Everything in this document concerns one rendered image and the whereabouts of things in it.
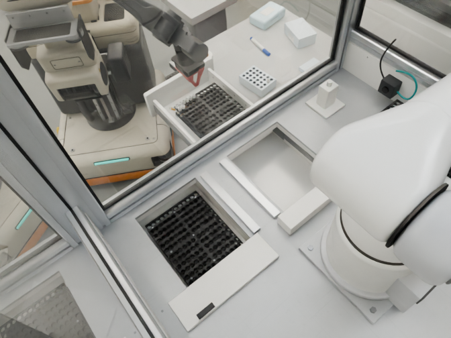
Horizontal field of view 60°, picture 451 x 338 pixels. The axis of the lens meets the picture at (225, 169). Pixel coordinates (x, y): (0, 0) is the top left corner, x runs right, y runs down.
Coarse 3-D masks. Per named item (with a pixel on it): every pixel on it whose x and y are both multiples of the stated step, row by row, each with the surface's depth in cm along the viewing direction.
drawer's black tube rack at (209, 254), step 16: (192, 208) 109; (208, 208) 109; (160, 224) 108; (176, 224) 107; (192, 224) 107; (208, 224) 106; (224, 224) 107; (160, 240) 108; (176, 240) 104; (192, 240) 107; (208, 240) 104; (224, 240) 106; (240, 240) 103; (176, 256) 102; (192, 256) 104; (208, 256) 101; (224, 256) 104; (192, 272) 102
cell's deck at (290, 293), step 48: (336, 96) 124; (384, 96) 122; (240, 144) 115; (240, 192) 106; (144, 240) 100; (288, 240) 97; (144, 288) 93; (288, 288) 91; (336, 288) 90; (192, 336) 86; (240, 336) 85; (288, 336) 85; (336, 336) 84; (384, 336) 83; (432, 336) 83
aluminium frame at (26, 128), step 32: (352, 0) 109; (352, 32) 119; (0, 64) 59; (416, 64) 109; (0, 96) 62; (288, 96) 120; (32, 128) 70; (32, 160) 74; (64, 160) 79; (192, 160) 109; (64, 192) 85; (128, 192) 102; (96, 224) 100; (128, 288) 78
